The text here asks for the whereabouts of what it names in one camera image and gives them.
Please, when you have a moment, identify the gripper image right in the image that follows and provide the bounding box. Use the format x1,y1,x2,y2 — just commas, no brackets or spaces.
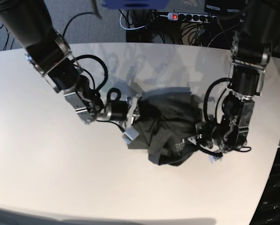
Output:
195,121,224,150

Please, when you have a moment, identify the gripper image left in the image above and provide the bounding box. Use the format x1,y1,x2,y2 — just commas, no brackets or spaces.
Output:
102,100,130,122

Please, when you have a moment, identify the grey T-shirt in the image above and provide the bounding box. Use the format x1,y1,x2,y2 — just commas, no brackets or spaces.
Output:
128,89,202,166

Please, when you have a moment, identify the robot arm image left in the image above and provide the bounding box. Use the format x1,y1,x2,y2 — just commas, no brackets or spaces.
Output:
0,0,132,124

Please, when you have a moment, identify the robot arm image right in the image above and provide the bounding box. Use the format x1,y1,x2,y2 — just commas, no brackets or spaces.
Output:
194,0,280,157

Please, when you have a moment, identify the black OpenArm base box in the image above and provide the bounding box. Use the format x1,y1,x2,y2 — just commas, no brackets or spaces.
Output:
250,147,280,225

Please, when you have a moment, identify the blue plastic bin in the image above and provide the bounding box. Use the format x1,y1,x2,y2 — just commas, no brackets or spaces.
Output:
102,0,169,9

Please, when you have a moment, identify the white power strip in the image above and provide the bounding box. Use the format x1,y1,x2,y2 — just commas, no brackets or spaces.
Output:
165,12,217,23

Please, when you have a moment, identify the white cable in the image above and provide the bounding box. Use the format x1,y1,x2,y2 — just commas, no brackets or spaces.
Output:
119,10,147,30

